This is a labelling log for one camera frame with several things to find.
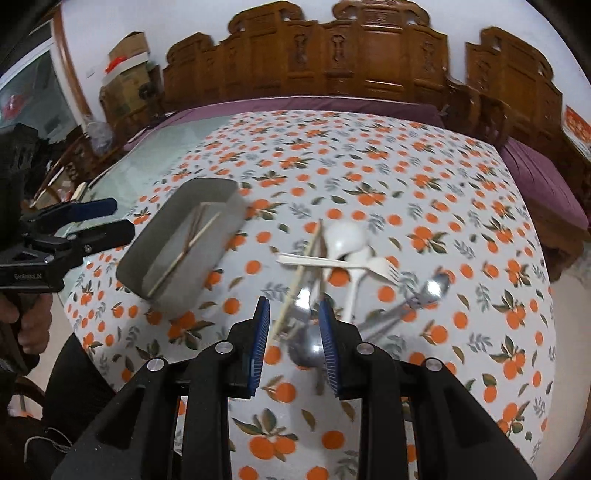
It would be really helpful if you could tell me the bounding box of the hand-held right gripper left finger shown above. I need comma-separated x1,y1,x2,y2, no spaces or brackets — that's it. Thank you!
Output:
51,295,273,480

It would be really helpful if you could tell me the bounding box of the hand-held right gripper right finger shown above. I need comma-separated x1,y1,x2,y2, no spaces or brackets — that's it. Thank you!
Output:
318,298,539,480

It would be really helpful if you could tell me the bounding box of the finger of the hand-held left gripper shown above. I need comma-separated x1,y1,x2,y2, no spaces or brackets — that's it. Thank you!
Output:
28,219,136,260
21,198,118,228

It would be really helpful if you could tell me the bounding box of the metal tray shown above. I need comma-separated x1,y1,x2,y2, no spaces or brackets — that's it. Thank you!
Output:
115,178,247,319

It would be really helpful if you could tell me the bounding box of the brown wooden chopstick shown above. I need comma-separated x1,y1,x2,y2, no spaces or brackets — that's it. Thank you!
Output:
272,219,324,342

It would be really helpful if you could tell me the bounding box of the light wooden chopstick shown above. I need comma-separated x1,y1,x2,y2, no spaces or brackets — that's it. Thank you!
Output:
147,213,223,297
182,203,208,266

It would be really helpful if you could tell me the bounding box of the white plastic fork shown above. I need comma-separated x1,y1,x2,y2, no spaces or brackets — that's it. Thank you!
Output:
276,251,400,283

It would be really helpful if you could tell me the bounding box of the white ladle spoon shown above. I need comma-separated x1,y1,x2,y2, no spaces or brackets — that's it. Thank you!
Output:
321,220,370,287

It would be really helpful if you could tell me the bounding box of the person's left hand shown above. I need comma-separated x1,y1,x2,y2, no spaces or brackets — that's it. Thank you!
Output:
0,292,53,366

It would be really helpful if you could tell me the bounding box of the large metal spoon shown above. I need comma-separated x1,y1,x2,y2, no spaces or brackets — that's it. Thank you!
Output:
286,284,328,371

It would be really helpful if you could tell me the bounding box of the wooden side chair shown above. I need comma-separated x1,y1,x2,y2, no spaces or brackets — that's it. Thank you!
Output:
34,131,125,204

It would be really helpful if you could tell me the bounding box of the white plastic spoon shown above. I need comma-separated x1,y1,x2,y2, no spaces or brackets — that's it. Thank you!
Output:
342,249,376,324

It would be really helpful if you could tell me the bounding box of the clear plastic bag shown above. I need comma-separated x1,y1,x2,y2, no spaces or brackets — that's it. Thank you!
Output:
83,120,114,155

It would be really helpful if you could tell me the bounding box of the large cardboard box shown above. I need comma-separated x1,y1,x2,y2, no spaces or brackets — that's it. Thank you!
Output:
99,65,162,134

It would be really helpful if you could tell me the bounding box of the slim metal spoon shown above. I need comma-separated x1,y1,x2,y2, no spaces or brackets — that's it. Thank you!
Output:
358,272,452,342

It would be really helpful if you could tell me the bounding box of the glass sliding door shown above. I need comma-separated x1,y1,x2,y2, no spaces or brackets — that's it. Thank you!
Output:
0,18,93,139

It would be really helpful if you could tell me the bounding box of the small brown cardboard box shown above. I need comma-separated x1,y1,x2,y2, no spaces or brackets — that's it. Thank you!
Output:
108,31,151,70

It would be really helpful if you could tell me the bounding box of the short purple seat cushion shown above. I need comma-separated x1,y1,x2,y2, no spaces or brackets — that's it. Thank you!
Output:
499,136,585,241

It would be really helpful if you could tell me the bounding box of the wooden dining chair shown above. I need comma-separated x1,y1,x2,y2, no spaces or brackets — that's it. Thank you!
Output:
443,83,511,151

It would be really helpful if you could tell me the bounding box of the carved wooden sofa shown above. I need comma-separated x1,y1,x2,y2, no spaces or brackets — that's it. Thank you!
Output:
161,0,467,114

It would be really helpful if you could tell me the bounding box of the carved wooden armchair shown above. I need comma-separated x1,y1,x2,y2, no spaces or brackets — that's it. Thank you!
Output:
464,27,566,153

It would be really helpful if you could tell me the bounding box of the red wall poster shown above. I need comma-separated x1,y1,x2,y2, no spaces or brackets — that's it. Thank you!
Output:
562,106,591,160

